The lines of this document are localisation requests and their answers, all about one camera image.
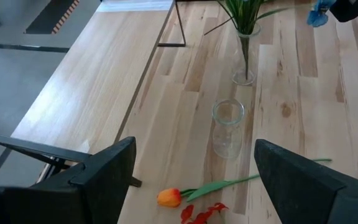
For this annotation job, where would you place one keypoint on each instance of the wooden shelf with black frame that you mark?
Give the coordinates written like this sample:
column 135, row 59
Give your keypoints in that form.
column 89, row 77

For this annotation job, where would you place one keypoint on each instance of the blue artificial flower bunch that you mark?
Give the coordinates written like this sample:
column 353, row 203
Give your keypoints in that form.
column 244, row 12

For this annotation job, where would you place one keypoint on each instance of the orange artificial tulip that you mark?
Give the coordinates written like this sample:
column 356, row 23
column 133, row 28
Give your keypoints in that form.
column 168, row 198

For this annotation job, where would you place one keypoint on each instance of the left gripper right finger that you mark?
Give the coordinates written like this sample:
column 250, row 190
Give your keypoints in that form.
column 306, row 193

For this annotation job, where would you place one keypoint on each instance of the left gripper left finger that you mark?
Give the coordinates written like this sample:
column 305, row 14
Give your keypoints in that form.
column 110, row 180

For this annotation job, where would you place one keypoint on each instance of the clear glass vase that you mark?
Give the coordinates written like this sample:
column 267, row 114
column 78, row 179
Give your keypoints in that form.
column 227, row 146
column 238, row 62

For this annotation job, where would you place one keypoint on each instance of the black mat with hazard stripe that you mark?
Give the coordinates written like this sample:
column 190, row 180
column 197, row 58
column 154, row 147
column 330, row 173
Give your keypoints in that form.
column 45, row 17

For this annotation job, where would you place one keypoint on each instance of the red artificial flower bunch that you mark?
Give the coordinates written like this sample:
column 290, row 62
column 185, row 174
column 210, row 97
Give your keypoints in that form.
column 202, row 216

